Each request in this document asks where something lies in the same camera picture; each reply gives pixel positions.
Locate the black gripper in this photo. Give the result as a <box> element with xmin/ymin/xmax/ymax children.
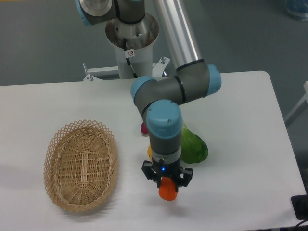
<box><xmin>141</xmin><ymin>158</ymin><xmax>193</xmax><ymax>192</ymax></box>

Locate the orange toy fruit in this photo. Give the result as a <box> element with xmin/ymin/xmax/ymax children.
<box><xmin>158</xmin><ymin>177</ymin><xmax>178</xmax><ymax>201</ymax></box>

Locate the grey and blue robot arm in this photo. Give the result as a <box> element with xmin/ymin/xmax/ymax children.
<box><xmin>75</xmin><ymin>0</ymin><xmax>221</xmax><ymax>189</ymax></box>

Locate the yellow toy fruit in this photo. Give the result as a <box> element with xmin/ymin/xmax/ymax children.
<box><xmin>147</xmin><ymin>145</ymin><xmax>152</xmax><ymax>160</ymax></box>

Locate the green toy bok choy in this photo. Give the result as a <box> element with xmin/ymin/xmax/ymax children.
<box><xmin>181</xmin><ymin>122</ymin><xmax>208</xmax><ymax>164</ymax></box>

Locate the magenta toy fruit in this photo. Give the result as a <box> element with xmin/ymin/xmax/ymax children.
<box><xmin>141</xmin><ymin>122</ymin><xmax>149</xmax><ymax>135</ymax></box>

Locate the woven wicker basket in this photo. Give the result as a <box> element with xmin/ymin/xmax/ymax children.
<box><xmin>44</xmin><ymin>120</ymin><xmax>118</xmax><ymax>212</ymax></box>

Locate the black device at table edge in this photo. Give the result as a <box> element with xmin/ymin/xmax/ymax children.
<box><xmin>291</xmin><ymin>194</ymin><xmax>308</xmax><ymax>220</ymax></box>

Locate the blue object top right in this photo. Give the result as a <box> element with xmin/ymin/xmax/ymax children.
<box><xmin>284</xmin><ymin>0</ymin><xmax>308</xmax><ymax>21</ymax></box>

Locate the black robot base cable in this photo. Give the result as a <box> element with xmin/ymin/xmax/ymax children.
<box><xmin>122</xmin><ymin>38</ymin><xmax>139</xmax><ymax>79</ymax></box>

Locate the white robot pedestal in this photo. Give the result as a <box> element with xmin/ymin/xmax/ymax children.
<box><xmin>83</xmin><ymin>13</ymin><xmax>170</xmax><ymax>81</ymax></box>

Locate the white metal frame right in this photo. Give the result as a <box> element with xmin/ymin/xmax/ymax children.
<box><xmin>284</xmin><ymin>81</ymin><xmax>308</xmax><ymax>127</ymax></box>

